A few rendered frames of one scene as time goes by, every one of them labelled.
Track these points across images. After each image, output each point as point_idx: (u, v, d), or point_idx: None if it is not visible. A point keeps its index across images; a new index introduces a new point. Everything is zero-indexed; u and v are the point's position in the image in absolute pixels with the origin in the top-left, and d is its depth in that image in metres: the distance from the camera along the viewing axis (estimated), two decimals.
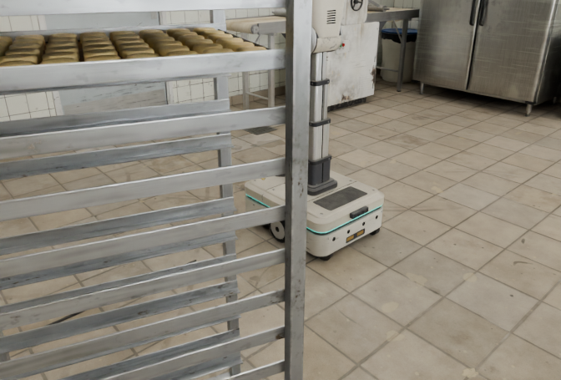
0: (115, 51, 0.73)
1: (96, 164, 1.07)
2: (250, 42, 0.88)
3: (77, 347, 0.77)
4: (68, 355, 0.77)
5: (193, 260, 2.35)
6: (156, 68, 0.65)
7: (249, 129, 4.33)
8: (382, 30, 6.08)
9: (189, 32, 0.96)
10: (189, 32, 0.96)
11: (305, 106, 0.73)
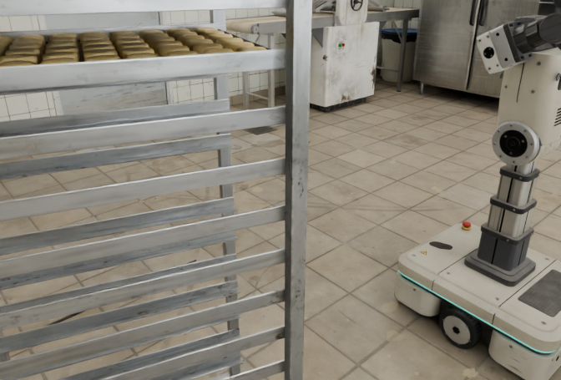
0: (115, 51, 0.73)
1: (96, 164, 1.07)
2: (250, 42, 0.88)
3: (77, 347, 0.77)
4: (68, 355, 0.77)
5: (193, 260, 2.35)
6: (156, 68, 0.65)
7: (249, 129, 4.33)
8: (382, 30, 6.08)
9: (189, 32, 0.96)
10: (189, 32, 0.96)
11: (305, 106, 0.73)
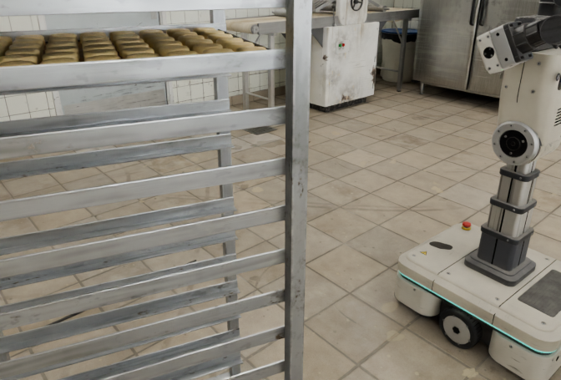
0: (115, 51, 0.73)
1: (96, 164, 1.07)
2: (250, 42, 0.88)
3: (77, 347, 0.77)
4: (68, 355, 0.77)
5: (193, 260, 2.35)
6: (156, 68, 0.65)
7: (249, 129, 4.33)
8: (382, 30, 6.08)
9: (189, 32, 0.96)
10: (189, 32, 0.96)
11: (305, 106, 0.73)
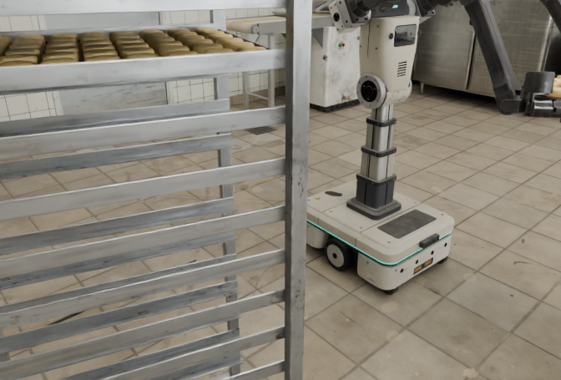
0: (115, 51, 0.73)
1: (96, 164, 1.07)
2: (250, 42, 0.88)
3: (77, 347, 0.77)
4: (68, 355, 0.77)
5: (193, 260, 2.35)
6: (156, 68, 0.65)
7: (249, 129, 4.33)
8: None
9: (189, 32, 0.96)
10: (189, 32, 0.96)
11: (305, 106, 0.73)
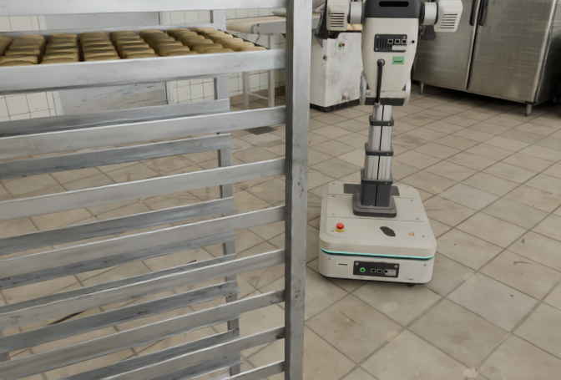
0: (115, 51, 0.73)
1: (96, 164, 1.07)
2: (250, 42, 0.88)
3: (77, 347, 0.77)
4: (68, 355, 0.77)
5: (193, 260, 2.35)
6: (156, 68, 0.65)
7: (249, 129, 4.33)
8: None
9: (189, 32, 0.96)
10: (189, 32, 0.96)
11: (305, 106, 0.73)
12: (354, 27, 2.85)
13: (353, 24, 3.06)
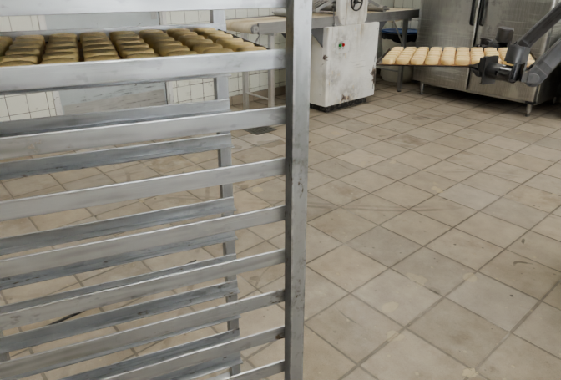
0: (115, 51, 0.73)
1: (96, 164, 1.07)
2: (250, 42, 0.88)
3: (77, 347, 0.77)
4: (68, 355, 0.77)
5: (193, 260, 2.35)
6: (156, 68, 0.65)
7: (249, 129, 4.33)
8: (382, 30, 6.08)
9: (189, 32, 0.96)
10: (189, 32, 0.96)
11: (305, 106, 0.73)
12: None
13: (430, 57, 1.90)
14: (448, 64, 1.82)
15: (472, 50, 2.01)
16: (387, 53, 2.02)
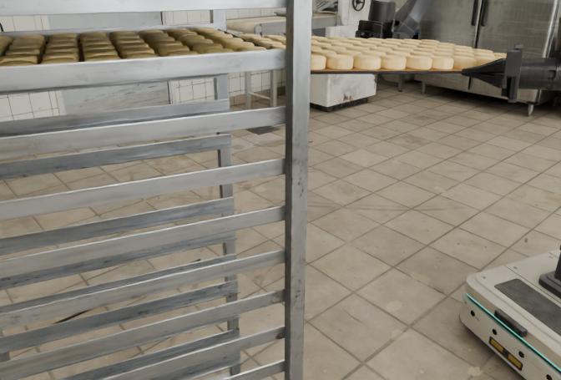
0: (115, 51, 0.73)
1: (107, 163, 1.07)
2: (250, 42, 0.88)
3: (92, 342, 0.77)
4: (83, 351, 0.77)
5: (197, 260, 2.36)
6: (173, 68, 0.66)
7: (251, 129, 4.34)
8: None
9: (189, 32, 0.96)
10: (189, 32, 0.96)
11: None
12: (467, 56, 0.98)
13: (376, 53, 0.90)
14: (427, 68, 0.87)
15: (387, 43, 1.12)
16: (275, 47, 0.88)
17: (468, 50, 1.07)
